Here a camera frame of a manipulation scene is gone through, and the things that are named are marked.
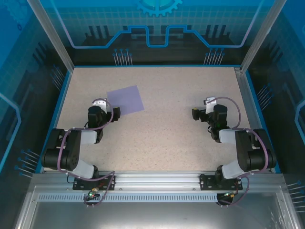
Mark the grey metal tray sheet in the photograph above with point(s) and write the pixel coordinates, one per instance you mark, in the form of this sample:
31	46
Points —
155	214

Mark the long aluminium mounting rail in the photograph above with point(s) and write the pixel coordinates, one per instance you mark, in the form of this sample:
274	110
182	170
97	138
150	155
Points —
155	179

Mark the purple cloth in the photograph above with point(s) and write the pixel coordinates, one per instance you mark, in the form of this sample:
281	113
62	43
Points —
126	100

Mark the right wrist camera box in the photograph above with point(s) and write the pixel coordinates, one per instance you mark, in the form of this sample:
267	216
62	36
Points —
210	101

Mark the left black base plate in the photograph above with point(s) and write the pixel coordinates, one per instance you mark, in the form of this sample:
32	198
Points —
79	184

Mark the aluminium frame post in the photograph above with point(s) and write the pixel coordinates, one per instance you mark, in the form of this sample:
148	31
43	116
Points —
262	35
52	35

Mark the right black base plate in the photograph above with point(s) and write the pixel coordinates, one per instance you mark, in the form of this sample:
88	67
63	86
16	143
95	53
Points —
206	182

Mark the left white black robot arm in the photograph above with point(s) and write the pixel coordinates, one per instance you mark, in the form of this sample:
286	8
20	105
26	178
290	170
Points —
71	152

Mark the aluminium side rail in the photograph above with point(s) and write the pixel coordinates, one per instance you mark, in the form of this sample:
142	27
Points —
250	100

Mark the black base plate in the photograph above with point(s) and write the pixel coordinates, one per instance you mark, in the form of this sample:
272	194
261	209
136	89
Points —
206	182
79	184

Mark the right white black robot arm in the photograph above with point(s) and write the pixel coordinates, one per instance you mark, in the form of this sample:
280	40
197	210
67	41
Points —
243	152

